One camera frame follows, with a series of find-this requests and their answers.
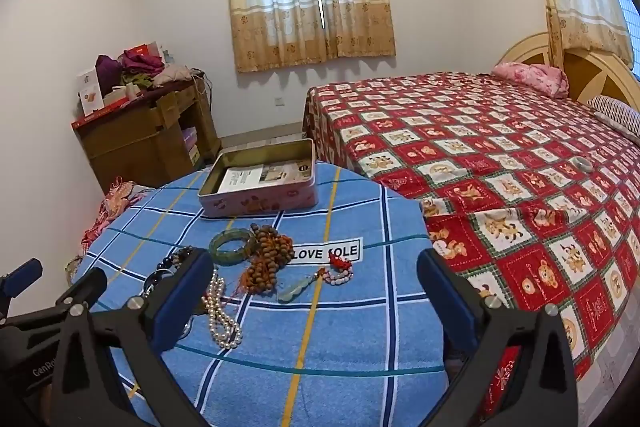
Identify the dark bead bracelet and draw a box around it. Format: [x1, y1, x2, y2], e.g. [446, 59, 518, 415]
[142, 246, 194, 298]

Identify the white pearl necklace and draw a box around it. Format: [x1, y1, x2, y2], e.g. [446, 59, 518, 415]
[202, 267, 244, 351]

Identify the green jade bangle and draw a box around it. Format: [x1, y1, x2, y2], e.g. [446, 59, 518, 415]
[208, 229, 255, 267]

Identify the red tassel bead bracelet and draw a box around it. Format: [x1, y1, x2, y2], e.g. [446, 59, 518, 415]
[278, 251, 355, 305]

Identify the brown seed bead necklace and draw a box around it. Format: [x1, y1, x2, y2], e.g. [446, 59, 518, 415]
[238, 223, 296, 296]

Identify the clothes pile on floor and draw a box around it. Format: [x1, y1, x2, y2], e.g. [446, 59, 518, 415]
[79, 176, 151, 256]

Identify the red patchwork bedspread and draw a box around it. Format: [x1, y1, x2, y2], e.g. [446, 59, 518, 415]
[303, 72, 639, 375]

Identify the blue plaid tablecloth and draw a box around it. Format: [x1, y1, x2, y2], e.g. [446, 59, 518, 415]
[81, 162, 448, 426]

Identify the red book on desk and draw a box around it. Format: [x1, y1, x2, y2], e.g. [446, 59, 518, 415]
[70, 98, 129, 130]

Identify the wooden desk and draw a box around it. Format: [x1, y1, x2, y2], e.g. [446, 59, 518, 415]
[74, 75, 221, 191]

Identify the pink metal tin box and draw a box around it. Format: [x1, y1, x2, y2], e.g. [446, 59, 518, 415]
[198, 139, 318, 218]

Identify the paper leaflet in tin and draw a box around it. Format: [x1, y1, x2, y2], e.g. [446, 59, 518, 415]
[217, 160, 311, 193]

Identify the white product box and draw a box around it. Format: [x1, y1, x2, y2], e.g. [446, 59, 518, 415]
[77, 69, 104, 116]

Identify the tape roll on bed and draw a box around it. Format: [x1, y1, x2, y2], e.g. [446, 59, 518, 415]
[570, 156, 593, 173]

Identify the clothes pile on desk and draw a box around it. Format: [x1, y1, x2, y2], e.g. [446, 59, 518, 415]
[96, 50, 192, 95]

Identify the striped pillow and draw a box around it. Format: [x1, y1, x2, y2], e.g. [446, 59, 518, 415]
[587, 95, 640, 136]

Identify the pink pillow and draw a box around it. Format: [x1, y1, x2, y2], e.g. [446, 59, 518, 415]
[491, 62, 570, 98]

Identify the cream wooden headboard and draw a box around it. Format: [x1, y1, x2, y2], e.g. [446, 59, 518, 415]
[499, 32, 640, 110]

